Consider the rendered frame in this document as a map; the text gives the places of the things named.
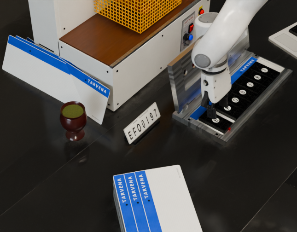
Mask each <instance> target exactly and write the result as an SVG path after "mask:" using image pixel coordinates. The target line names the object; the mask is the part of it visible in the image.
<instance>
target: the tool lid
mask: <svg viewBox="0 0 297 232"><path fill-rule="evenodd" d="M195 42H196V41H195ZM195 42H194V43H193V44H191V45H190V46H189V47H188V48H187V49H186V50H184V51H183V52H182V53H181V54H180V55H178V56H177V57H176V58H175V59H174V60H172V61H171V62H170V63H169V64H168V65H167V67H168V72H169V79H170V84H171V90H172V95H173V101H174V106H175V111H178V112H180V111H181V110H182V109H183V108H182V106H183V105H185V104H186V103H190V102H191V101H192V100H193V99H194V98H195V99H197V98H198V97H199V96H200V95H201V94H202V92H201V73H202V70H201V69H200V68H198V67H196V66H195V65H194V66H193V67H192V64H193V62H192V57H191V55H192V50H193V47H194V45H195ZM249 46H250V44H249V32H248V26H247V28H246V29H245V31H244V32H243V34H242V35H241V37H240V38H239V39H238V41H237V42H236V43H235V44H234V46H233V47H232V48H231V49H230V50H229V51H228V53H227V60H228V67H229V68H230V67H231V66H232V65H233V64H234V63H235V62H236V61H235V60H236V59H237V58H238V57H239V56H240V55H241V54H242V51H243V50H244V49H247V48H248V47H249ZM184 70H186V72H185V74H184Z"/></svg>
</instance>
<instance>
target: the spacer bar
mask: <svg viewBox="0 0 297 232"><path fill-rule="evenodd" d="M257 62H259V63H261V64H263V65H265V66H267V67H270V68H272V69H274V70H276V71H278V72H280V73H281V72H282V71H283V70H284V69H285V68H283V67H281V66H279V65H277V64H274V63H272V62H270V61H268V60H266V59H263V58H261V57H260V58H259V59H258V60H257Z"/></svg>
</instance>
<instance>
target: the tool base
mask: <svg viewBox="0 0 297 232"><path fill-rule="evenodd" d="M247 50H248V48H247V49H244V50H243V51H242V54H241V55H240V56H239V57H238V58H237V59H236V60H235V61H236V62H235V63H234V64H233V65H232V66H231V67H230V68H229V71H230V76H231V75H232V74H233V73H234V72H236V71H237V70H238V69H239V68H240V67H241V66H242V65H243V64H244V63H245V62H246V61H247V60H248V59H249V58H250V57H255V58H257V59H259V58H260V56H258V55H257V56H255V54H254V53H253V52H249V51H247ZM292 73H293V71H292V70H290V69H288V70H287V71H286V72H285V73H284V74H283V75H282V76H281V78H280V79H279V80H278V81H277V82H276V83H275V84H274V85H273V86H272V87H271V88H270V89H269V90H268V91H267V92H266V93H265V95H264V96H263V97H262V98H261V99H260V100H259V101H258V102H257V103H256V104H255V105H254V106H253V107H252V108H251V109H250V111H249V112H248V113H247V114H246V115H245V116H244V117H243V118H242V119H241V120H240V121H239V122H238V123H237V124H236V125H235V127H234V128H233V129H232V130H231V131H230V130H227V131H226V132H225V134H220V133H218V132H216V131H214V130H213V129H211V128H209V127H207V126H205V125H203V124H201V123H199V122H198V121H196V120H194V119H192V118H190V117H189V116H190V115H191V114H192V113H193V112H194V111H195V110H196V109H197V108H198V107H199V106H200V105H201V102H202V99H203V98H202V95H200V96H199V97H198V98H197V99H195V98H194V99H193V100H192V101H191V102H190V103H186V104H185V105H183V106H182V108H183V109H182V110H181V111H180V112H178V111H175V112H174V113H173V114H172V118H174V119H176V120H178V121H179V122H181V123H183V124H185V125H187V126H188V127H190V128H192V129H194V130H196V131H198V132H199V133H201V134H203V135H205V136H207V137H209V138H210V139H212V140H214V141H216V142H218V143H219V144H221V145H223V146H225V147H226V146H227V145H228V144H229V143H230V142H231V141H232V140H233V139H234V137H235V136H236V135H237V134H238V133H239V132H240V131H241V130H242V129H243V128H244V127H245V126H246V124H247V123H248V122H249V121H250V120H251V119H252V118H253V117H254V116H255V115H256V114H257V112H258V111H259V110H260V109H261V108H262V107H263V106H264V105H265V104H266V103H267V102H268V101H269V100H270V99H271V98H272V97H273V96H274V94H275V93H276V92H277V91H278V90H279V89H280V88H281V87H282V86H283V85H284V84H285V82H286V81H287V80H288V79H289V78H290V77H291V76H292ZM189 118H190V120H188V119H189ZM216 133H217V134H218V135H216Z"/></svg>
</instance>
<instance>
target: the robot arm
mask: <svg viewBox="0 0 297 232"><path fill-rule="evenodd" d="M267 1H268V0H226V2H225V3H224V5H223V7H222V8H221V10H220V12H219V13H217V12H207V13H203V14H201V15H199V16H198V17H196V19H195V30H196V42H195V45H194V47H193V50H192V55H191V57H192V62H193V64H194V65H195V66H196V67H198V68H200V69H201V70H202V73H201V92H202V98H203V99H202V102H201V106H202V107H204V108H206V109H207V117H209V118H212V119H216V109H215V103H217V102H219V106H222V107H226V108H227V107H228V97H227V96H228V92H229V91H230V89H231V76H230V71H229V67H228V60H227V53H228V51H229V50H230V49H231V48H232V47H233V46H234V44H235V43H236V42H237V41H238V39H239V38H240V37H241V35H242V34H243V32H244V31H245V29H246V28H247V26H248V25H249V23H250V22H251V20H252V18H253V17H254V16H255V14H256V13H257V12H258V11H259V10H260V9H261V7H262V6H263V5H264V4H265V3H266V2H267ZM209 102H212V105H209Z"/></svg>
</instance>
